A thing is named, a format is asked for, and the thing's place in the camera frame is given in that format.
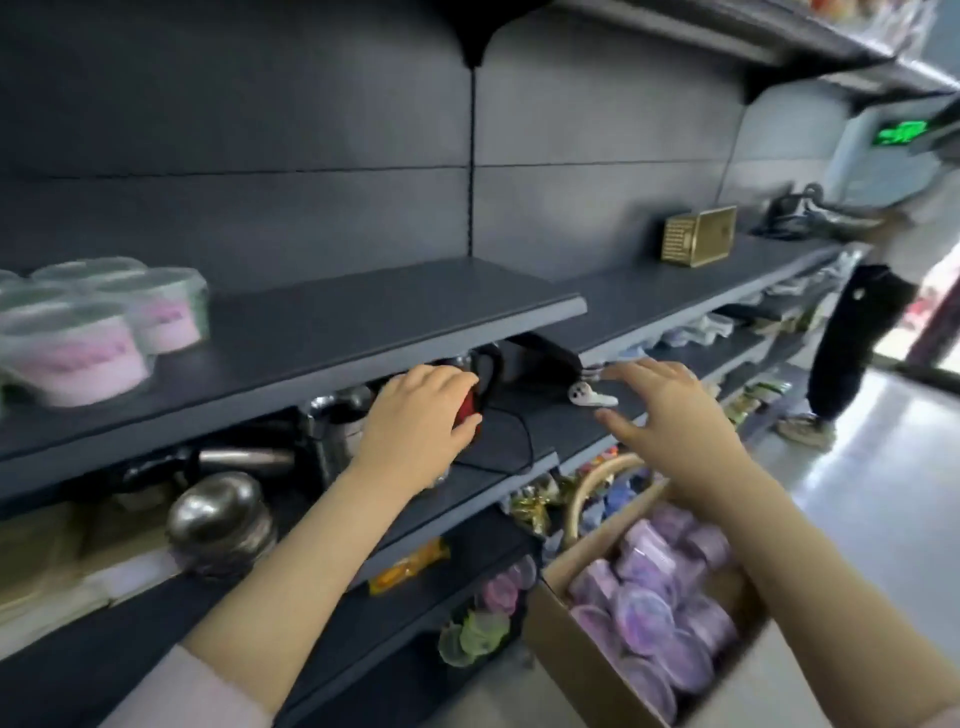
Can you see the person's left hand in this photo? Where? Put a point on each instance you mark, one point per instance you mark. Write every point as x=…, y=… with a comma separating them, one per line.
x=409, y=427

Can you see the person's right hand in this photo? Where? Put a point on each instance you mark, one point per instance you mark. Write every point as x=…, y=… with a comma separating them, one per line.
x=682, y=427

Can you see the person's left thumb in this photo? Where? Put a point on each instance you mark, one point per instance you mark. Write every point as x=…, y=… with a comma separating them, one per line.
x=463, y=431

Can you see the person's right thumb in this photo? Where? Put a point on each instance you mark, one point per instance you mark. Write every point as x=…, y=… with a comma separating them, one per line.
x=619, y=426

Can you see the red and black mug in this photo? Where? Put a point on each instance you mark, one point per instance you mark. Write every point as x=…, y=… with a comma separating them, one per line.
x=480, y=397

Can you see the person's right forearm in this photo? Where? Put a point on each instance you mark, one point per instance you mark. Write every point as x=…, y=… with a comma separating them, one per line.
x=825, y=600

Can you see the person's left forearm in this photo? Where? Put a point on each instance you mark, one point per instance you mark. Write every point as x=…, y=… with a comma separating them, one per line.
x=300, y=577

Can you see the wicker basket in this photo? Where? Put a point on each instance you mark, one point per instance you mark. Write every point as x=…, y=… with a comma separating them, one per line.
x=592, y=480

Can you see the gold foil ornament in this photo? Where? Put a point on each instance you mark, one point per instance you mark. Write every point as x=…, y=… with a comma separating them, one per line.
x=534, y=506

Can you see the steel kettle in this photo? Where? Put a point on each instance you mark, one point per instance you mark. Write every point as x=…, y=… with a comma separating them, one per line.
x=337, y=435

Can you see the white packaged goods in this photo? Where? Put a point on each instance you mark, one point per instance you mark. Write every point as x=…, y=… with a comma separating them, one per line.
x=701, y=330

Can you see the orange snack packet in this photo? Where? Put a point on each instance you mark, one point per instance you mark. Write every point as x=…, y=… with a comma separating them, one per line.
x=409, y=566

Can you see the dark grey shelf unit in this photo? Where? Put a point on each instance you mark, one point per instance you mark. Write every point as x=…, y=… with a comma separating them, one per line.
x=360, y=315

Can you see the pink jelly cup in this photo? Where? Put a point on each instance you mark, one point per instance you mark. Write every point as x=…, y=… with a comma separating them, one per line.
x=501, y=594

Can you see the pile of purple lidded containers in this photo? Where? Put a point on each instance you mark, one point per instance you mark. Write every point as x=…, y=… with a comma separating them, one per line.
x=652, y=615

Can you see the gold box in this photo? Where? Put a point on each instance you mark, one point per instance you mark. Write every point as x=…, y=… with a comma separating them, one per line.
x=699, y=236

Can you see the green jelly cup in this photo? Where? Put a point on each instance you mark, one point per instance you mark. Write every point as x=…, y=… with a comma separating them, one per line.
x=472, y=637

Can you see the steel flask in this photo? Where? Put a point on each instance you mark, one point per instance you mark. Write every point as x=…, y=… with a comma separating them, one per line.
x=247, y=460

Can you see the cardboard box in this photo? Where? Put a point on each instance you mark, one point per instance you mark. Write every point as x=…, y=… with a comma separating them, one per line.
x=577, y=645

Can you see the round silver metal pot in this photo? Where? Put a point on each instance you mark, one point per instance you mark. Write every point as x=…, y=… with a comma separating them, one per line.
x=219, y=521

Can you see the black bag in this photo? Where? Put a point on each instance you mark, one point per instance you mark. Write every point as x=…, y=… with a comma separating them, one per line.
x=787, y=214

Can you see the pink lidded cup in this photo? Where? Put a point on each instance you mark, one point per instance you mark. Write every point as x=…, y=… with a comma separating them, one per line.
x=75, y=360
x=171, y=315
x=86, y=268

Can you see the pink sleeve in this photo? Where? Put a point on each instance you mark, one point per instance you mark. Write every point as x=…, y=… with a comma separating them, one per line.
x=180, y=694

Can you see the green exit sign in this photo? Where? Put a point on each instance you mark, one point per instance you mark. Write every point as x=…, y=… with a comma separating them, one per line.
x=900, y=133

